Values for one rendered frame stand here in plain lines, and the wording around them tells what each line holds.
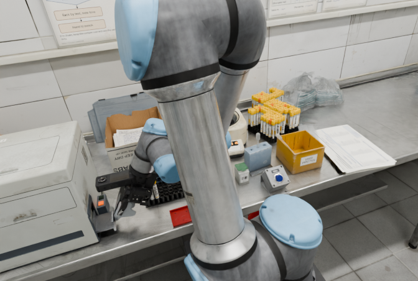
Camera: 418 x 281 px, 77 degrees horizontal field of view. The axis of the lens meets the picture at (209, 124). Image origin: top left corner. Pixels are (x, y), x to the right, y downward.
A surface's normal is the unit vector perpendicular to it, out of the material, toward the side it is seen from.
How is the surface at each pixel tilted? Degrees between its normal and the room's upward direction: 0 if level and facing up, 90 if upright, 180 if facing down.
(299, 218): 8
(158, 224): 0
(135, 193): 90
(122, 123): 88
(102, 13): 95
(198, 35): 77
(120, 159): 88
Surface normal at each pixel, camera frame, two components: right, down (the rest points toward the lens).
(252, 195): -0.07, -0.86
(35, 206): 0.32, 0.46
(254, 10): 0.75, 0.08
